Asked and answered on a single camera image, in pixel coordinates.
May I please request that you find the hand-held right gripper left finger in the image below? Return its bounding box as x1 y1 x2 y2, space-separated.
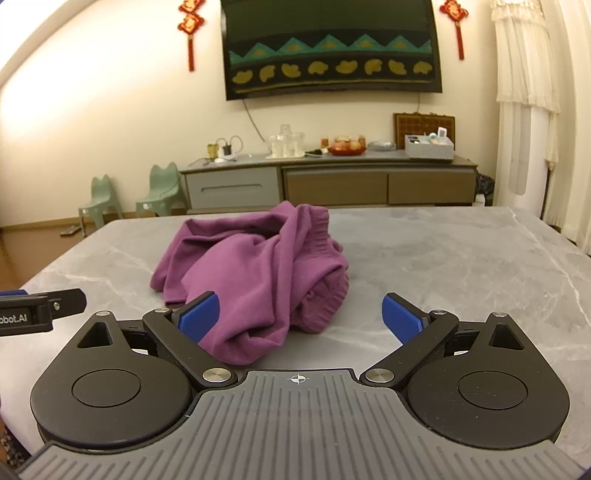
76 291 239 392

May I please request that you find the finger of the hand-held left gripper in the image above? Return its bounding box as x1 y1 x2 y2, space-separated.
28 288 88 320

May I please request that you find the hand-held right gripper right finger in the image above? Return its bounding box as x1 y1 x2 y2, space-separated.
359 292 527 391

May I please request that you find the purple garment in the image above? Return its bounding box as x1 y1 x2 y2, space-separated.
150 200 350 366

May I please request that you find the green plastic child chair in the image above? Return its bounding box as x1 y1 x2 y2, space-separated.
135 161 189 217
77 174 125 233

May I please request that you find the low television cabinet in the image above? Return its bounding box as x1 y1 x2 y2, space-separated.
178 151 479 214

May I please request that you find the dark bag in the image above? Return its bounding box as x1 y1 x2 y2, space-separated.
475 172 496 207

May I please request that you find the small jar with tubing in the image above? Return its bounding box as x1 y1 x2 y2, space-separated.
205 135 246 163

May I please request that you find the grey organizer box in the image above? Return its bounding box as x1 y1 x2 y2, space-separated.
404 129 456 163

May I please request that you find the red plate of fruit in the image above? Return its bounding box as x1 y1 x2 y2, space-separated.
327 137 368 157

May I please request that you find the brown woven board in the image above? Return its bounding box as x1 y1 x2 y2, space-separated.
393 112 457 149

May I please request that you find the tray of clear glass cups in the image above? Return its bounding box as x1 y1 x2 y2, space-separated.
265 123 307 160

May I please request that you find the white curtain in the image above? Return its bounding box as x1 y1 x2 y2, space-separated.
488 0 591 257

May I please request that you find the hanging television cable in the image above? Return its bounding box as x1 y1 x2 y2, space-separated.
242 99 274 151

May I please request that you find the wall tapestry with zigzag pattern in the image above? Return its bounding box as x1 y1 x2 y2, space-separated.
220 0 444 102

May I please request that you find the red knot wall ornament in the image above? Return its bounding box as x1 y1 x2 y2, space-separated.
178 0 206 73
438 0 467 61

